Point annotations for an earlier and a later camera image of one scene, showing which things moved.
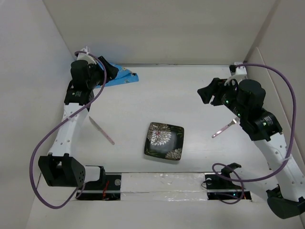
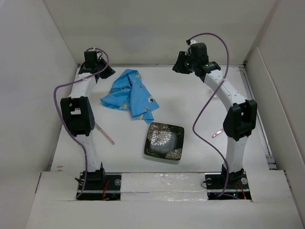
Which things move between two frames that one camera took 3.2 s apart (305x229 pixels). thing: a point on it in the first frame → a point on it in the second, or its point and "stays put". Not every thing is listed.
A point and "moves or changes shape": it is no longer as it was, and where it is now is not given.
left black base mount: [109, 190] stays put
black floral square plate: [164, 140] stays put
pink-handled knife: [97, 127] stays put
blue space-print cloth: [124, 76] moves or changes shape
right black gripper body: [226, 94] → [194, 64]
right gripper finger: [207, 93] → [183, 64]
